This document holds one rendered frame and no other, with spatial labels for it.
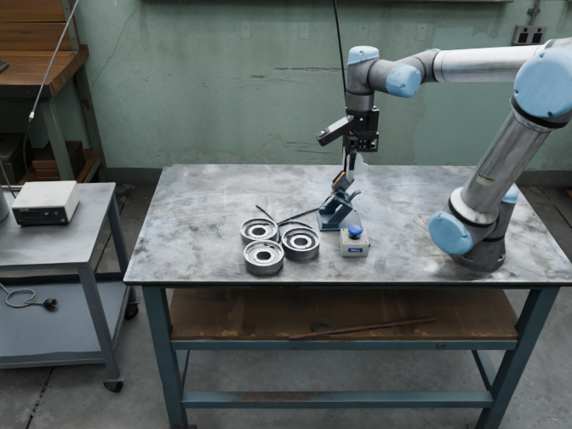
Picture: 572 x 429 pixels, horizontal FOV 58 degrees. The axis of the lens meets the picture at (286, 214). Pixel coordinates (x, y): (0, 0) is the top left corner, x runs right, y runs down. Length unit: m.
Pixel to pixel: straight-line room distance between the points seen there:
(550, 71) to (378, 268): 0.65
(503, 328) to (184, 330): 0.95
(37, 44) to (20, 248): 1.42
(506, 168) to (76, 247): 1.26
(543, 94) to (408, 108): 2.05
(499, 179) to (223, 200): 0.84
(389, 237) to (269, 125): 1.64
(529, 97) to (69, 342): 1.71
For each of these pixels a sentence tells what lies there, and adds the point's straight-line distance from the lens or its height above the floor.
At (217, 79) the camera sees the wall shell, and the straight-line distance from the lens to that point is 2.93.
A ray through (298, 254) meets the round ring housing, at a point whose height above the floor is 0.83.
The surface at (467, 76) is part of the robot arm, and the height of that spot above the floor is 1.28.
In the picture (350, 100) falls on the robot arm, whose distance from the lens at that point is 1.37.
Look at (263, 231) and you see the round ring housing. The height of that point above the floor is 0.82.
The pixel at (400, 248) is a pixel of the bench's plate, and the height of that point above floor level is 0.80.
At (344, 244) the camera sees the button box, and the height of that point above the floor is 0.84.
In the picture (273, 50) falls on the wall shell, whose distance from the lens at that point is 2.86.
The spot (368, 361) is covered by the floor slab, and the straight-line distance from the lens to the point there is 2.22.
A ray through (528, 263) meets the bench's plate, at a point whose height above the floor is 0.80.
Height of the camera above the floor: 1.71
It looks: 36 degrees down
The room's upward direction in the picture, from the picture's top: 1 degrees clockwise
